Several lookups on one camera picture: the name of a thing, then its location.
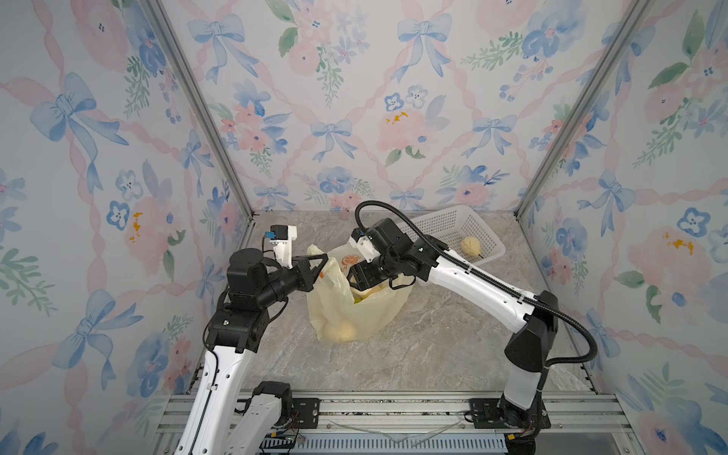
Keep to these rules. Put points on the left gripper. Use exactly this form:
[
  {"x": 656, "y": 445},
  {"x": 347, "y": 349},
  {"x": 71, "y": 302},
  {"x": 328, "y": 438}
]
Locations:
[{"x": 300, "y": 273}]

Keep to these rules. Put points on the yellow plastic bag orange print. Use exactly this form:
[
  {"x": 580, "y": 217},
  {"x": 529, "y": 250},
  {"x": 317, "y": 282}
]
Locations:
[{"x": 332, "y": 299}]

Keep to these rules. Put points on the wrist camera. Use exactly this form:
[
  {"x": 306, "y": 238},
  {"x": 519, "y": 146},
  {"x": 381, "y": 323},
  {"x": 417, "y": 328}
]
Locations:
[
  {"x": 281, "y": 238},
  {"x": 363, "y": 244}
]

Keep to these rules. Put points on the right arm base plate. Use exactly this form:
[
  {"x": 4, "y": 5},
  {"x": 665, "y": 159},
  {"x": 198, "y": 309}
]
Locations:
[{"x": 496, "y": 414}]

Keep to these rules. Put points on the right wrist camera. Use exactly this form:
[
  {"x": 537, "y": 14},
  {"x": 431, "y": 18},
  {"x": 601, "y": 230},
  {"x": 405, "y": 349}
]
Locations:
[{"x": 363, "y": 244}]

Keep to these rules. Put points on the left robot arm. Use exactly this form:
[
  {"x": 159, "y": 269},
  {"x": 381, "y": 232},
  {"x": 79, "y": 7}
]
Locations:
[{"x": 209, "y": 429}]

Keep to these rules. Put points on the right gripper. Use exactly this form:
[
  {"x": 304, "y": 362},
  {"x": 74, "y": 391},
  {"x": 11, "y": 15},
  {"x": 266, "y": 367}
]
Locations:
[{"x": 367, "y": 273}]

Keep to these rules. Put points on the right corner aluminium post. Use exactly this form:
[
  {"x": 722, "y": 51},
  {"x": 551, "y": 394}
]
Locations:
[{"x": 626, "y": 29}]

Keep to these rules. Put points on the left corner aluminium post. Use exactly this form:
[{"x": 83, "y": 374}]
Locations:
[{"x": 169, "y": 42}]

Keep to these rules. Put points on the beige pear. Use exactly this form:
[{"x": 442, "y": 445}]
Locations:
[
  {"x": 340, "y": 332},
  {"x": 471, "y": 246}
]

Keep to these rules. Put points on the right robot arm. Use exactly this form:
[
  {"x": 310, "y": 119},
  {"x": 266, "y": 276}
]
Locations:
[{"x": 533, "y": 328}]

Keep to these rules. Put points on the aluminium frame rail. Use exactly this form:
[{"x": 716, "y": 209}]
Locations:
[{"x": 414, "y": 423}]

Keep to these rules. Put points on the corner aluminium post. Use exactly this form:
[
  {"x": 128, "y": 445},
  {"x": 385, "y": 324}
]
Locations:
[
  {"x": 169, "y": 42},
  {"x": 626, "y": 29}
]

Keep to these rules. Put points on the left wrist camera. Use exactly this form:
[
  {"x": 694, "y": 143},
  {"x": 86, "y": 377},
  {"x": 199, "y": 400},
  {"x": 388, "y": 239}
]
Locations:
[{"x": 281, "y": 238}]

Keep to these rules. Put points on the white plastic basket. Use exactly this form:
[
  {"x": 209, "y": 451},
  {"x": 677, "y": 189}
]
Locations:
[{"x": 456, "y": 224}]

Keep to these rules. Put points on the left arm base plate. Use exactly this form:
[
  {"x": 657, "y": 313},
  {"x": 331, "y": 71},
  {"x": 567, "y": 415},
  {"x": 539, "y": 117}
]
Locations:
[{"x": 299, "y": 414}]

